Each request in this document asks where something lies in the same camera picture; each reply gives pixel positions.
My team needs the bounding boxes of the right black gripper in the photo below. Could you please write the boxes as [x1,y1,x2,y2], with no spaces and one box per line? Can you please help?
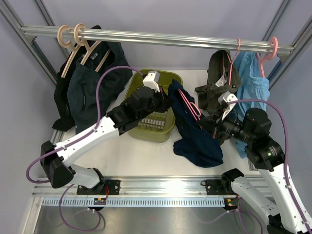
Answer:
[196,106,254,144]

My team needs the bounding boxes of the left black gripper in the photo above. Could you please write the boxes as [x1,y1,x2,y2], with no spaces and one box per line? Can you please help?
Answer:
[136,85,173,121]

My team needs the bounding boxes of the navy blue shorts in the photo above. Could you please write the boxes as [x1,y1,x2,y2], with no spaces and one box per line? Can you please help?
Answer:
[168,80,223,168]

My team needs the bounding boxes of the thin pink wire hanger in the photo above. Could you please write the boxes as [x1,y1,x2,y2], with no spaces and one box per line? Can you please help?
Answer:
[178,89,202,121]

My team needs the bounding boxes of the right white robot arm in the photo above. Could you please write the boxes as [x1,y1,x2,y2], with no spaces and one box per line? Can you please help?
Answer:
[197,108,312,234]

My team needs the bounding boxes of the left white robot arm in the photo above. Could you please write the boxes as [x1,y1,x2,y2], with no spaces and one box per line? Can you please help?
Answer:
[40,86,173,195]

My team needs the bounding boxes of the light blue shorts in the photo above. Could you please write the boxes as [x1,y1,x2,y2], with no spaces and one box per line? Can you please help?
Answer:
[234,52,270,158]

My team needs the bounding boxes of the dark teal shorts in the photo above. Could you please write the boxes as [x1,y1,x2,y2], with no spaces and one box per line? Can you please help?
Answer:
[67,41,133,134]

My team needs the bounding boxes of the wooden hanger inner left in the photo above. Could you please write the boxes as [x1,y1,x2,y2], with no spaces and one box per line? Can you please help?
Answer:
[74,23,111,72]

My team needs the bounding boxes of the wooden hanger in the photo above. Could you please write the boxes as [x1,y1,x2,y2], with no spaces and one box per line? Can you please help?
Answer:
[74,23,111,72]
[57,25,81,78]

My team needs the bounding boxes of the black shorts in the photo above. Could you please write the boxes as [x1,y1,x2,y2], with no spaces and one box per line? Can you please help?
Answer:
[52,25,116,131]

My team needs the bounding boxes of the thick pink plastic hanger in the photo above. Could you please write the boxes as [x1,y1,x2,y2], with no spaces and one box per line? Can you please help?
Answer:
[256,37,278,78]

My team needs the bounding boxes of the wooden hanger outer left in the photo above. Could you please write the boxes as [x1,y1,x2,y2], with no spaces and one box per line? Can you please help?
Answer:
[57,25,81,78]

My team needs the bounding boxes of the olive green plastic basket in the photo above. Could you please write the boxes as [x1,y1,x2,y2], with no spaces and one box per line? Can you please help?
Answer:
[127,70,183,143]

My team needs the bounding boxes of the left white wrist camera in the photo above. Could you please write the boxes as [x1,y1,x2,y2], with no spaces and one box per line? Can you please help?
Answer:
[142,71,160,93]

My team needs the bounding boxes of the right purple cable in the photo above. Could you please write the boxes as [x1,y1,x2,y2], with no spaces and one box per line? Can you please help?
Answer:
[226,98,312,232]

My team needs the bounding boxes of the purple cable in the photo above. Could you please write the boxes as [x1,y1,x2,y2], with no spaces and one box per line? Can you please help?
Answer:
[25,65,145,231]
[226,98,312,232]

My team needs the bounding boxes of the olive green drawstring shorts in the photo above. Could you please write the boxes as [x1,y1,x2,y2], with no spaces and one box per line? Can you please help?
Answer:
[195,50,241,115]

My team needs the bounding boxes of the pink wire hanger middle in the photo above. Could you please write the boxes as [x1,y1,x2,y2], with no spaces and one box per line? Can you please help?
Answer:
[226,38,241,85]

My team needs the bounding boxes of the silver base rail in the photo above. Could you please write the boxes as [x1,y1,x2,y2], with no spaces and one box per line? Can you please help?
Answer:
[31,175,272,197]

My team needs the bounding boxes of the right aluminium frame post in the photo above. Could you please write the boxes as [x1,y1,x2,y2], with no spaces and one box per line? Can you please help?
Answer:
[263,0,312,91]

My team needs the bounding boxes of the aluminium frame post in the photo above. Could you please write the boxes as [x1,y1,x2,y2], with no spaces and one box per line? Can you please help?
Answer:
[263,0,312,91]
[0,0,68,85]

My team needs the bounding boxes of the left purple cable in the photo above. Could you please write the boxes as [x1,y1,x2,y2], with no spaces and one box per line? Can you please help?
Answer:
[25,65,145,231]

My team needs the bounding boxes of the silver aluminium hanging rail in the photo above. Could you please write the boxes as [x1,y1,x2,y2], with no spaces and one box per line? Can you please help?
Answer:
[21,25,294,56]

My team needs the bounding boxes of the white slotted cable duct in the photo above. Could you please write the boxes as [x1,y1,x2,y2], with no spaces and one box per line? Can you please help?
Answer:
[42,197,225,207]

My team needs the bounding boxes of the left aluminium frame post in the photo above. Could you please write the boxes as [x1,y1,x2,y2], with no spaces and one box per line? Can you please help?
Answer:
[0,0,68,85]

